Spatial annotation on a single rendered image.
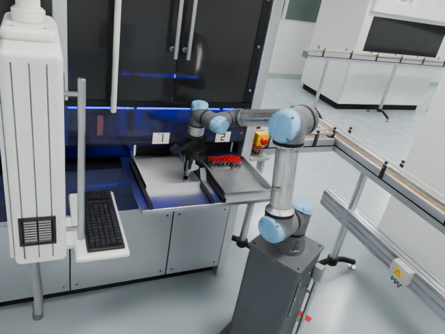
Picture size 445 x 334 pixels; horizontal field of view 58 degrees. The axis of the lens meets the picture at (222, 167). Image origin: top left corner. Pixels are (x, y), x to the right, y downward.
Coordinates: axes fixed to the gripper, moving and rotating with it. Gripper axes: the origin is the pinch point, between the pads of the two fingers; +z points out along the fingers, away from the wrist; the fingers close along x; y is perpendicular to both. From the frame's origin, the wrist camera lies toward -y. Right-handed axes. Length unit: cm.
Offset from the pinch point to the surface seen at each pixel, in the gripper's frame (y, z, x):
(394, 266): 113, 42, -45
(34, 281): -67, 51, -4
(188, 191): -0.7, 5.5, -8.7
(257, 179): 39.3, 5.2, -3.2
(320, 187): 192, 94, 110
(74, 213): -50, 13, -7
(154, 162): -9.1, 5.5, 20.1
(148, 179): -16.3, 5.4, 3.8
